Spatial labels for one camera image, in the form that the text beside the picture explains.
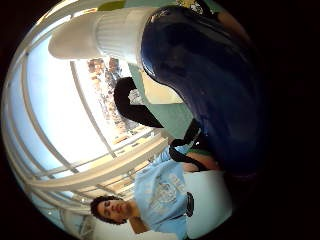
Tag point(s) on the the person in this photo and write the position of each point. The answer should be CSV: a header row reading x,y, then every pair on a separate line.
x,y
163,196

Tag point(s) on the white window frame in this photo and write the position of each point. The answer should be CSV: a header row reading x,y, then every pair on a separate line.
x,y
100,170

